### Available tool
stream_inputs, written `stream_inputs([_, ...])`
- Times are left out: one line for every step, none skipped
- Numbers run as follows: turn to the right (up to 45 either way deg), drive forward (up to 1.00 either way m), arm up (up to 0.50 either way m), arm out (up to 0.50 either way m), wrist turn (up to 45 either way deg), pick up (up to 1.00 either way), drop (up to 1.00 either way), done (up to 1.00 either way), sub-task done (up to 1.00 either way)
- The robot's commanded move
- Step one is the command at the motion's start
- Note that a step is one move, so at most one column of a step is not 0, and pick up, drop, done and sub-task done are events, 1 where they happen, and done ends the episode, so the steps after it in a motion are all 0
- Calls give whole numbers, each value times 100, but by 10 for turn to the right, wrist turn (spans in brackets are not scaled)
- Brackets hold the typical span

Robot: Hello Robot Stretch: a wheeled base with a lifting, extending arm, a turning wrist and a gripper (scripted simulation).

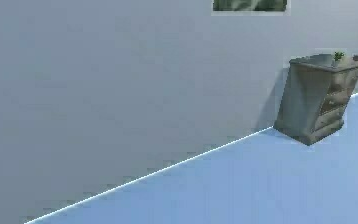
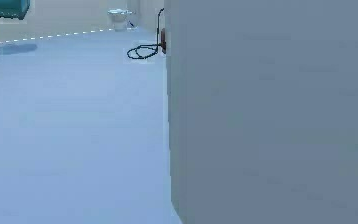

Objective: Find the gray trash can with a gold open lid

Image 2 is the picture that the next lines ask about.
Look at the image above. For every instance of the teal cabinet with dark leg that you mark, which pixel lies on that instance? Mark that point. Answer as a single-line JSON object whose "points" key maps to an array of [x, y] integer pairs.
{"points": [[5, 8]]}

